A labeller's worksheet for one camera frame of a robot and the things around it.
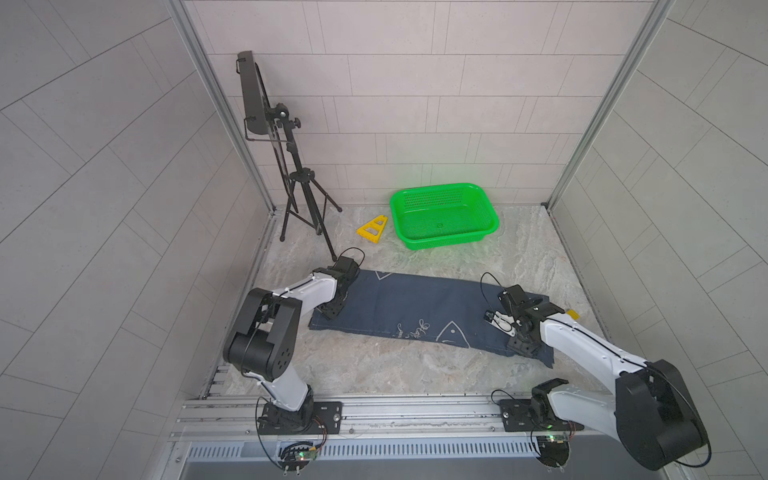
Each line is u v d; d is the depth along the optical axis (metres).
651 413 0.39
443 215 1.16
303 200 0.94
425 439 0.69
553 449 0.68
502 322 0.77
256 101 0.63
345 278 0.74
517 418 0.71
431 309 0.89
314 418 0.70
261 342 0.45
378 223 1.11
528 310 0.62
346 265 0.76
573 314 0.89
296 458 0.65
